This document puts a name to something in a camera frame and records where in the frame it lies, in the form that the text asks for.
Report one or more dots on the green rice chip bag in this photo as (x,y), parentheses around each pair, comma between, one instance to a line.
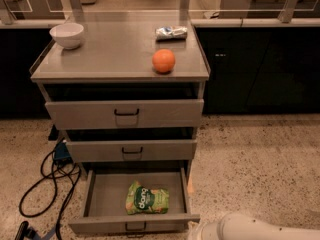
(147,201)

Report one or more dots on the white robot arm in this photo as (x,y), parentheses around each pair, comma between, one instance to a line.
(235,226)

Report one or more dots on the grey top drawer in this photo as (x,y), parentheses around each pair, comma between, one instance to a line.
(111,106)

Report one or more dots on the grey drawer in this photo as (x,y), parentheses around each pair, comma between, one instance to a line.
(104,210)
(145,144)
(111,106)

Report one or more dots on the grey middle drawer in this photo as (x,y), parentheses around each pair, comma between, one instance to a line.
(145,144)

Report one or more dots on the grey drawer cabinet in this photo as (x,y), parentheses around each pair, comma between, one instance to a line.
(118,49)

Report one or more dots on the grey bottom drawer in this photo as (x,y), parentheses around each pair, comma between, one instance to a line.
(104,210)

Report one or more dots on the orange fruit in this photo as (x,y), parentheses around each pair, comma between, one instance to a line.
(163,60)

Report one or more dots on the silver blue snack packet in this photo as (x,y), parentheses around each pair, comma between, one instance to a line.
(171,32)

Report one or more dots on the blue power box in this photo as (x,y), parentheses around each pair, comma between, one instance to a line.
(61,153)

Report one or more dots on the white ceramic bowl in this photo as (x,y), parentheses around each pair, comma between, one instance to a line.
(68,35)

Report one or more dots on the glass partition with posts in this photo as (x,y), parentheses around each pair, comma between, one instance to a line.
(202,12)

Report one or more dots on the black tool on floor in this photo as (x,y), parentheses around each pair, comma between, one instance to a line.
(26,232)

